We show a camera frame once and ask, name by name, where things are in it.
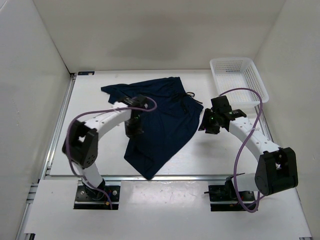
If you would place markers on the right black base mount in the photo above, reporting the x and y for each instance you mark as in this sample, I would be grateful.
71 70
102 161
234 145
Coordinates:
223 197

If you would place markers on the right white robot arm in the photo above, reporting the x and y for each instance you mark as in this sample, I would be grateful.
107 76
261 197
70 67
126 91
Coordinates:
276 169

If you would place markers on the navy blue shorts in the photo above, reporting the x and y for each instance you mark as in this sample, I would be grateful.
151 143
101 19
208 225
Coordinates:
166 129

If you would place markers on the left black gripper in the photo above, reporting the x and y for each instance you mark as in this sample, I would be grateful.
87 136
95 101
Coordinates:
131 133

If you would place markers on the aluminium left side rail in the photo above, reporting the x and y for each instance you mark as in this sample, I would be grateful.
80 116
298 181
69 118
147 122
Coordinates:
50 153

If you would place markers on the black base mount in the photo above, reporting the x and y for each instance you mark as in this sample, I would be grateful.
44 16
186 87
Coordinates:
87 200
223 197

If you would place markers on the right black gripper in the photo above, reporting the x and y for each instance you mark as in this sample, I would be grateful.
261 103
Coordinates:
205 124

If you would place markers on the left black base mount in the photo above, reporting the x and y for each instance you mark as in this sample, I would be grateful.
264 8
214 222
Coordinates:
87 200

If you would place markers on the aluminium front rail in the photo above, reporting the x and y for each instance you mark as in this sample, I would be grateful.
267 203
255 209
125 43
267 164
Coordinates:
118 178

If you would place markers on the aluminium right side rail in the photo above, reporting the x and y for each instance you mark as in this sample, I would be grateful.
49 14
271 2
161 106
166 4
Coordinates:
264 126

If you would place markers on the white plastic mesh basket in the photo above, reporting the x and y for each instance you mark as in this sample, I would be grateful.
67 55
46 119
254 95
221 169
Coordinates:
238 73

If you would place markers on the aluminium rail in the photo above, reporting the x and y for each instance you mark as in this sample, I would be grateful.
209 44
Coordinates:
118 178
264 126
50 153

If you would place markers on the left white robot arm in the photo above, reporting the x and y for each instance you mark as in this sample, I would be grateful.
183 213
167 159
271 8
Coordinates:
87 129

